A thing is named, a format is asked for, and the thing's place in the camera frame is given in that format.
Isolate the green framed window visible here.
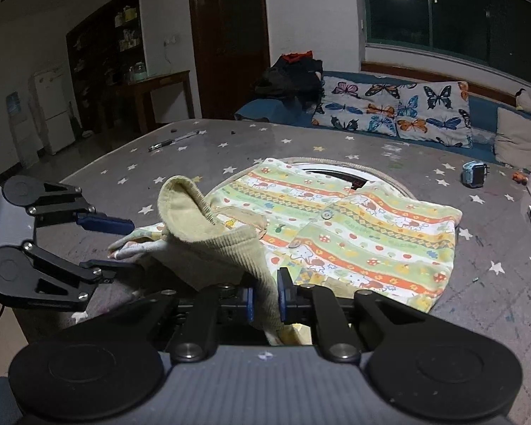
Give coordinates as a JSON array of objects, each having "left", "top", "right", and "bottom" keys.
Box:
[{"left": 363, "top": 0, "right": 531, "bottom": 85}]

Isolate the white refrigerator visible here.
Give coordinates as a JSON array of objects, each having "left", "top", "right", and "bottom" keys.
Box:
[{"left": 30, "top": 64, "right": 76, "bottom": 155}]

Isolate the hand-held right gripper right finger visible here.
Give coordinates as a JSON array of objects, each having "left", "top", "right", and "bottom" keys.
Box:
[{"left": 276, "top": 268, "right": 430, "bottom": 362}]

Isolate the butterfly print pillow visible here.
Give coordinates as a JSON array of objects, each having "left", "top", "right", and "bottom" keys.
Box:
[{"left": 312, "top": 75, "right": 474, "bottom": 149}]

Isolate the yellow patterned child garment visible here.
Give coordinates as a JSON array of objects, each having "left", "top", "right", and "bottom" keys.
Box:
[{"left": 107, "top": 158, "right": 463, "bottom": 346}]

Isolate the grey star tablecloth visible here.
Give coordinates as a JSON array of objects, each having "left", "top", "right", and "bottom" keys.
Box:
[{"left": 18, "top": 119, "right": 531, "bottom": 408}]

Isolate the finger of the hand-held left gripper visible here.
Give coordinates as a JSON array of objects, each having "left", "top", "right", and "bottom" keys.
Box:
[
  {"left": 13, "top": 240, "right": 140, "bottom": 313},
  {"left": 27, "top": 181, "right": 136, "bottom": 235}
]

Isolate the dark wooden door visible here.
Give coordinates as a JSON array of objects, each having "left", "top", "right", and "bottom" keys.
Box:
[{"left": 187, "top": 0, "right": 270, "bottom": 120}]

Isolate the dark wooden shelf unit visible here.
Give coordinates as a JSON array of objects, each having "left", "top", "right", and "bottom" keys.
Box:
[{"left": 66, "top": 0, "right": 144, "bottom": 134}]

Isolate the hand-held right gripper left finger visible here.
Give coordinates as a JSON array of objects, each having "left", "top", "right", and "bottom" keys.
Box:
[{"left": 77, "top": 283, "right": 255, "bottom": 362}]

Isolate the white water dispenser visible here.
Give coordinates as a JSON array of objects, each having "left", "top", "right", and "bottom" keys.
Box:
[{"left": 4, "top": 91, "right": 40, "bottom": 169}]

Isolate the black clear pen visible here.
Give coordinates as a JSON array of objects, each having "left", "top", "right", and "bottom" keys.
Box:
[{"left": 148, "top": 130, "right": 200, "bottom": 152}]

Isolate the blue sofa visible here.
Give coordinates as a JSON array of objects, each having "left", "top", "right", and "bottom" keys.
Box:
[{"left": 234, "top": 68, "right": 531, "bottom": 166}]

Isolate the wooden side table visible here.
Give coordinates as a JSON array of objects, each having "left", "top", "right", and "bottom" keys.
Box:
[{"left": 115, "top": 70, "right": 195, "bottom": 136}]

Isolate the grey pillow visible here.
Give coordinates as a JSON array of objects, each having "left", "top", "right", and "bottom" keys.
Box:
[{"left": 495, "top": 107, "right": 531, "bottom": 166}]

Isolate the pile of black clothes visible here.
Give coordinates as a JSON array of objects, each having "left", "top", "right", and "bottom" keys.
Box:
[{"left": 254, "top": 55, "right": 324, "bottom": 107}]

